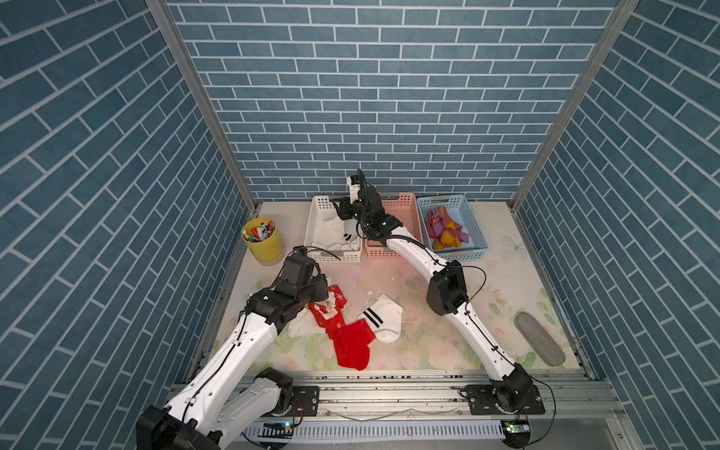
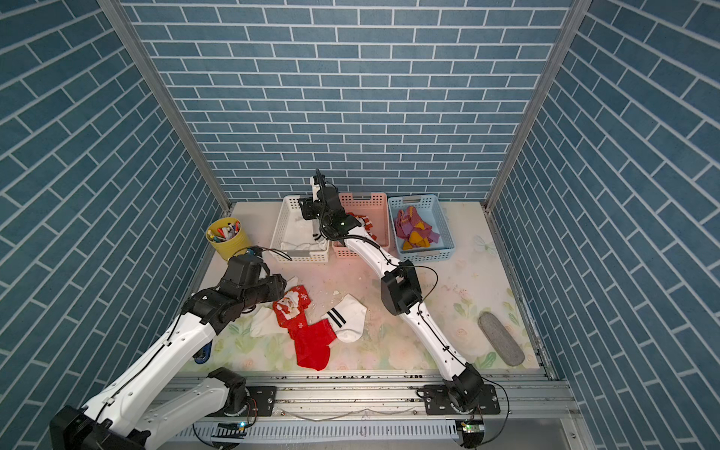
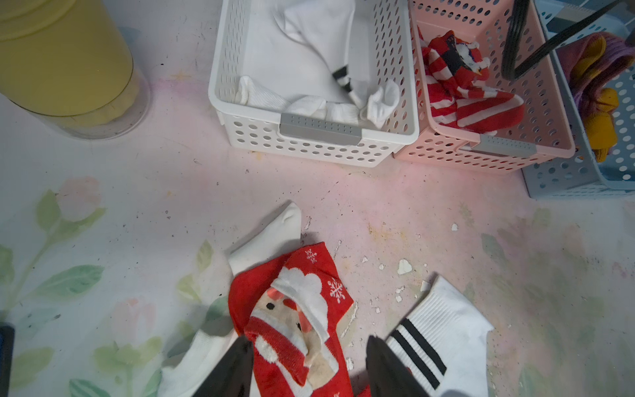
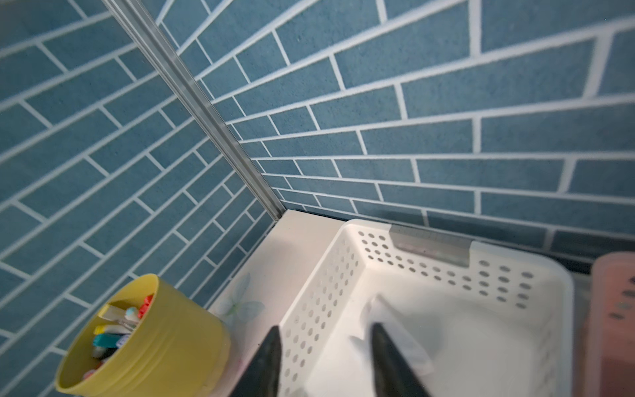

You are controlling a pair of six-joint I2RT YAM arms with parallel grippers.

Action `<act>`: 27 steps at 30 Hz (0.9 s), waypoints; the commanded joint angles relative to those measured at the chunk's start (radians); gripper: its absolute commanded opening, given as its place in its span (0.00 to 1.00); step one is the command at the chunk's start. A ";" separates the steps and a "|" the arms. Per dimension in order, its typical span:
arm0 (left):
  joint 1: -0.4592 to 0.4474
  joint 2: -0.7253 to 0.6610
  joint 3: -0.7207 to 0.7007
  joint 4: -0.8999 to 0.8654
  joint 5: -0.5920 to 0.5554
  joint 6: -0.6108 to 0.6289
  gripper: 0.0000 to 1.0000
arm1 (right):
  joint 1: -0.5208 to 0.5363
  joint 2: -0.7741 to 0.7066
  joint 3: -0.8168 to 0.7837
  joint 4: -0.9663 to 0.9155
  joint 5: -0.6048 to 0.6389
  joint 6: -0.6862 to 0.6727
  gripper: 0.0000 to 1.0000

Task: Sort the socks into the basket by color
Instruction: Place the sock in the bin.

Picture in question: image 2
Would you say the red white striped sock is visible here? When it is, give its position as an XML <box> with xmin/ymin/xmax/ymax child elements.
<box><xmin>350</xmin><ymin>213</ymin><xmax>378</xmax><ymax>241</ymax></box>

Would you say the purple striped sock front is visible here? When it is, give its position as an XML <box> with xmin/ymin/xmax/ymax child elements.
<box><xmin>394</xmin><ymin>206</ymin><xmax>441</xmax><ymax>251</ymax></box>

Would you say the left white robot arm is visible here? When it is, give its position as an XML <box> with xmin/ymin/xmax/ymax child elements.
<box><xmin>49</xmin><ymin>246</ymin><xmax>287</xmax><ymax>449</ymax></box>

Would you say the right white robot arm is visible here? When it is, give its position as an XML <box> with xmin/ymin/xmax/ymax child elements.
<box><xmin>299</xmin><ymin>170</ymin><xmax>485</xmax><ymax>413</ymax></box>

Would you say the white plastic basket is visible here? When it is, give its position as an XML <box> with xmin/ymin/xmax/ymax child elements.
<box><xmin>270</xmin><ymin>196</ymin><xmax>329</xmax><ymax>264</ymax></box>

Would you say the pink plastic basket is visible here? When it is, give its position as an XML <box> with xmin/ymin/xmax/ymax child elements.
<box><xmin>339</xmin><ymin>193</ymin><xmax>394</xmax><ymax>251</ymax></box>

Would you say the blue plastic basket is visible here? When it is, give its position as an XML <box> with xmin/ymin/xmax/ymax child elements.
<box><xmin>388</xmin><ymin>194</ymin><xmax>456</xmax><ymax>263</ymax></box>

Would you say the red santa sock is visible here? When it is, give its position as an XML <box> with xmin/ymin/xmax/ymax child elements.
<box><xmin>272</xmin><ymin>285</ymin><xmax>337</xmax><ymax>371</ymax></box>

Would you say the yellow pen cup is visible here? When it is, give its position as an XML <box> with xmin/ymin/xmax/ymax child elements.
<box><xmin>205</xmin><ymin>217</ymin><xmax>251</xmax><ymax>261</ymax></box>

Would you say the grey oval pad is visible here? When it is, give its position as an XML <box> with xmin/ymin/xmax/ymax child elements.
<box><xmin>478</xmin><ymin>311</ymin><xmax>525</xmax><ymax>367</ymax></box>

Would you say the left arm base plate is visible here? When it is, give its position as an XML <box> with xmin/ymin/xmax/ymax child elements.
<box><xmin>208</xmin><ymin>385</ymin><xmax>278</xmax><ymax>419</ymax></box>

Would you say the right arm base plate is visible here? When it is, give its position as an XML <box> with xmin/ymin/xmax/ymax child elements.
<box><xmin>415</xmin><ymin>384</ymin><xmax>501</xmax><ymax>416</ymax></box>

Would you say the aluminium front rail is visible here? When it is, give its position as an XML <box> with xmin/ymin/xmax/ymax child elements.
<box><xmin>100</xmin><ymin>369</ymin><xmax>592</xmax><ymax>446</ymax></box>

